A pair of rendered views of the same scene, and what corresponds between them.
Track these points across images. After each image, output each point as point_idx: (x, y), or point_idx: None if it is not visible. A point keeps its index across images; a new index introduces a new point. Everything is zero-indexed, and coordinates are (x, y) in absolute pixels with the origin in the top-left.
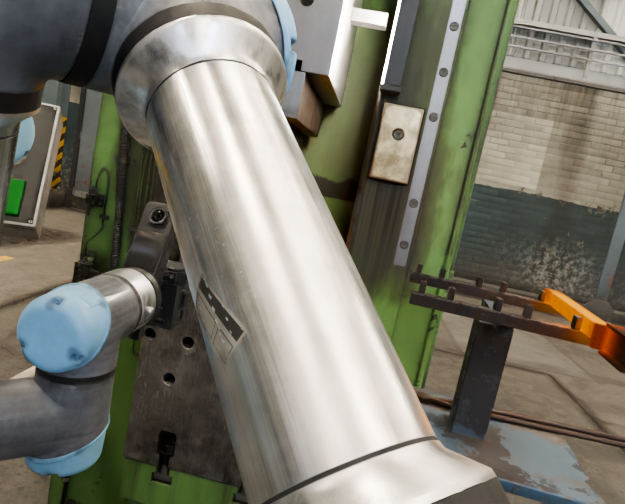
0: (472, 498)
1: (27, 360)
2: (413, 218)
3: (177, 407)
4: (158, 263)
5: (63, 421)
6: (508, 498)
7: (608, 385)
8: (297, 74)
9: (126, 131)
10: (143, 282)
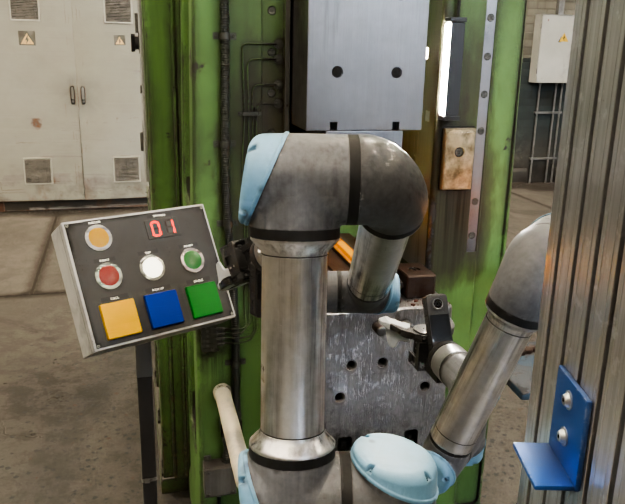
0: None
1: None
2: (476, 213)
3: (349, 416)
4: (451, 333)
5: (481, 435)
6: (515, 397)
7: None
8: (396, 133)
9: (229, 199)
10: (464, 349)
